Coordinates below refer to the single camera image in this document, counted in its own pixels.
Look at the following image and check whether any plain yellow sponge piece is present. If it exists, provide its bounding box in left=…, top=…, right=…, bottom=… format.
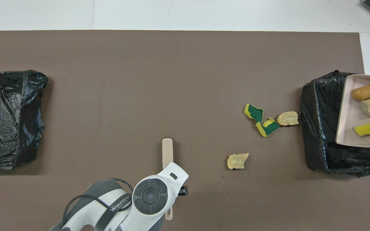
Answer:
left=353, top=121, right=370, bottom=139

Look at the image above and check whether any beige hand brush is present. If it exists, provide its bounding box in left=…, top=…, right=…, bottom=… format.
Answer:
left=162, top=138, right=174, bottom=221

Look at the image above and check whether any beige foam lump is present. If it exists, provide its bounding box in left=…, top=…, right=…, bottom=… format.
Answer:
left=277, top=111, right=299, bottom=126

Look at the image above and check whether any green yellow sponge piece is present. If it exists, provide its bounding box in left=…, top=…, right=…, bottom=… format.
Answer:
left=256, top=117, right=281, bottom=137
left=244, top=104, right=264, bottom=123

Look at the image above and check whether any black bag lined bin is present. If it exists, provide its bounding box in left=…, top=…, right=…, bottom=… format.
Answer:
left=0, top=70, right=48, bottom=170
left=301, top=71, right=370, bottom=178

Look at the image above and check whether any brown table mat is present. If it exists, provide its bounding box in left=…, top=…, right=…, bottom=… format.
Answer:
left=0, top=30, right=370, bottom=231

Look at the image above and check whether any brown cracked bread roll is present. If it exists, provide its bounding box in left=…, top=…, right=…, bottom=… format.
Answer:
left=351, top=83, right=370, bottom=101

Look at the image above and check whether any pale yellow crumpled foam lump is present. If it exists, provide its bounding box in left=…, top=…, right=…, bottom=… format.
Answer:
left=227, top=153, right=249, bottom=170

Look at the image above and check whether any beige plastic dustpan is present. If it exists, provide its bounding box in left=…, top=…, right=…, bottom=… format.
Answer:
left=335, top=74, right=370, bottom=148

